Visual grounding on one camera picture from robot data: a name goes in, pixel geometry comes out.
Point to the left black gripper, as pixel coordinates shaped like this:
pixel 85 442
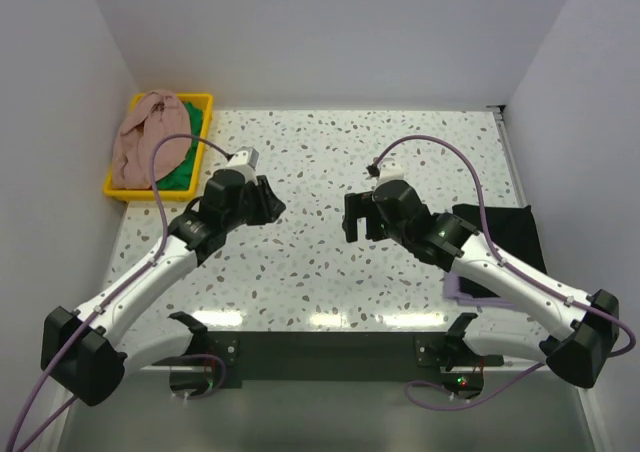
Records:
pixel 270 207

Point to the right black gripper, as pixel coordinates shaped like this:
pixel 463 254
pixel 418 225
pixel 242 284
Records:
pixel 358 205

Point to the pink t shirt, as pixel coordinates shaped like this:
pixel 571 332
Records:
pixel 153 135

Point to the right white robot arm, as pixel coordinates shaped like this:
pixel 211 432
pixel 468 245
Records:
pixel 575 331

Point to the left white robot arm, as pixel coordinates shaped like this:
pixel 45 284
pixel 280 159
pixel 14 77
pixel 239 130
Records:
pixel 80 347

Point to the green t shirt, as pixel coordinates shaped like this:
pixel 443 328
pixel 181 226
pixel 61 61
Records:
pixel 179 179

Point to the yellow plastic bin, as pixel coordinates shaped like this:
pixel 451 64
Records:
pixel 202 101

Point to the lavender folded t shirt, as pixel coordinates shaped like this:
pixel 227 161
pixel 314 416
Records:
pixel 468 293

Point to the black folded t shirt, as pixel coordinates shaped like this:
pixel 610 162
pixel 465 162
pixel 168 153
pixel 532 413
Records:
pixel 515 230

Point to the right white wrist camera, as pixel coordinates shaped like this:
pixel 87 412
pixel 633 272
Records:
pixel 386 170

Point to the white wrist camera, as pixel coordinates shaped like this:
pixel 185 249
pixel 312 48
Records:
pixel 244 160
pixel 386 170

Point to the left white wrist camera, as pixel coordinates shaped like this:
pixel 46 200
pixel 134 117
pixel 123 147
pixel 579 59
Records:
pixel 244 160

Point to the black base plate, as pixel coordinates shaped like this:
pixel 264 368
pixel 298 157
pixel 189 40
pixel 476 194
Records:
pixel 331 356

